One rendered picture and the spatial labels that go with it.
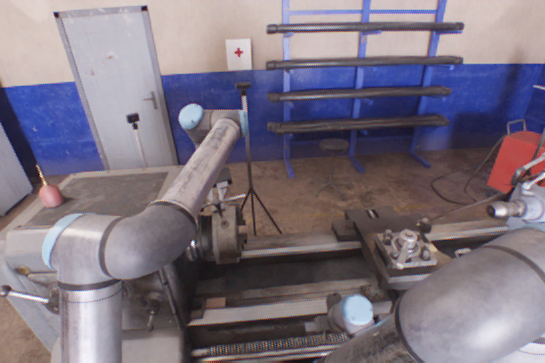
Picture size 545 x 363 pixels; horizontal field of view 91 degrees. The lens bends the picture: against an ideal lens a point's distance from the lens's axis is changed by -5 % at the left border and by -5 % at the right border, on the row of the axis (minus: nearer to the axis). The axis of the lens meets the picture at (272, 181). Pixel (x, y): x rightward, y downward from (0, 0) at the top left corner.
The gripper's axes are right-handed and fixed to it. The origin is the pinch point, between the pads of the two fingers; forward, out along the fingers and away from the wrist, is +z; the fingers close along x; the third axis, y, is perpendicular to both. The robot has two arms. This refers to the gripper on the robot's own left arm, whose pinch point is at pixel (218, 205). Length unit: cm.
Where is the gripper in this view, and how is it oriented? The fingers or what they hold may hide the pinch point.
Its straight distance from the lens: 101.7
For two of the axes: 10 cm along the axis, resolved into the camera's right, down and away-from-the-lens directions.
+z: 2.5, 8.8, -4.1
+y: -0.4, 4.3, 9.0
